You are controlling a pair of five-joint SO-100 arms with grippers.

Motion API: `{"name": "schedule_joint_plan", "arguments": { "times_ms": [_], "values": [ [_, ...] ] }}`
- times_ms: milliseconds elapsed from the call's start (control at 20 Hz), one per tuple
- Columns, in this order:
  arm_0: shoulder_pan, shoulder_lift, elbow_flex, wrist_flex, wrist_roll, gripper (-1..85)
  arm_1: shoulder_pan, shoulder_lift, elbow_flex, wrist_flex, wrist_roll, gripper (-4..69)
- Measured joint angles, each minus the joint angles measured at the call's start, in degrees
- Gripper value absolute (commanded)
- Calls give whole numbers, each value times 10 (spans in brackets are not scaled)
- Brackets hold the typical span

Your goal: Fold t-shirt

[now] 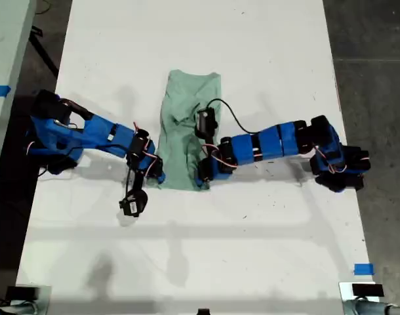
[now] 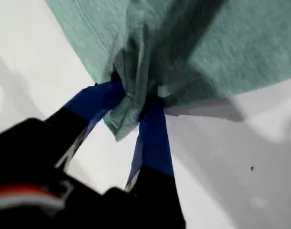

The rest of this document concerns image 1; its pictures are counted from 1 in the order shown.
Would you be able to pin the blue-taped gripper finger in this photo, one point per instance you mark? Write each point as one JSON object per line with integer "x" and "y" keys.
{"x": 205, "y": 187}
{"x": 158, "y": 178}
{"x": 199, "y": 183}
{"x": 163, "y": 177}

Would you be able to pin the pale green t-shirt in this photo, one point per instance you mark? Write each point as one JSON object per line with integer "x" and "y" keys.
{"x": 177, "y": 98}

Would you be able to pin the blue and black arm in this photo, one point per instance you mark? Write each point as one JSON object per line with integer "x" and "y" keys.
{"x": 269, "y": 144}
{"x": 98, "y": 134}

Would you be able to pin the small black box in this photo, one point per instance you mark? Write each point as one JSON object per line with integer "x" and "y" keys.
{"x": 203, "y": 311}
{"x": 21, "y": 292}
{"x": 367, "y": 289}

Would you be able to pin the black stand leg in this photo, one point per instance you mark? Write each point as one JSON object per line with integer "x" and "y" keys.
{"x": 44, "y": 54}

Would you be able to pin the pale grey side table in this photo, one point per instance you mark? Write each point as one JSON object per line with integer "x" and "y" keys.
{"x": 6, "y": 42}

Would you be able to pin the grey metal tube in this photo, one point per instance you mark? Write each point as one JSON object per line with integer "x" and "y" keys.
{"x": 13, "y": 309}
{"x": 367, "y": 308}

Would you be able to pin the short black camera stalk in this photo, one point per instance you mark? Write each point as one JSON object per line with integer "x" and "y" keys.
{"x": 210, "y": 144}
{"x": 138, "y": 180}

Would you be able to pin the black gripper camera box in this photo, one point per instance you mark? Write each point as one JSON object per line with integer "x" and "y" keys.
{"x": 205, "y": 123}
{"x": 134, "y": 205}

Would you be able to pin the silver metal bracket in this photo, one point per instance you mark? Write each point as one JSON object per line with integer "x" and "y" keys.
{"x": 346, "y": 290}
{"x": 44, "y": 302}

